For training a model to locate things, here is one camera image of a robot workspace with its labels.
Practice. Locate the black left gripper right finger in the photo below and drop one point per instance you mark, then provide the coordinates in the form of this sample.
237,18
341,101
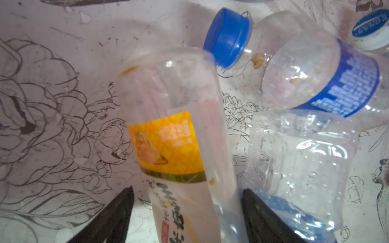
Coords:
262,224

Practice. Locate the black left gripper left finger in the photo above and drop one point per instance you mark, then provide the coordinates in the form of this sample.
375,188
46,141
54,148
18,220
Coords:
112,223

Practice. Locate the blue cap bottle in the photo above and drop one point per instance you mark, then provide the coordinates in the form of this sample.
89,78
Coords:
298,163

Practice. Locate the yellow label small bottle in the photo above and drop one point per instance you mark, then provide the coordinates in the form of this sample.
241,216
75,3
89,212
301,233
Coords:
172,104

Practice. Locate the clear bottle blue label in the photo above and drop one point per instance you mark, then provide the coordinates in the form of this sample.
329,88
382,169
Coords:
371,32

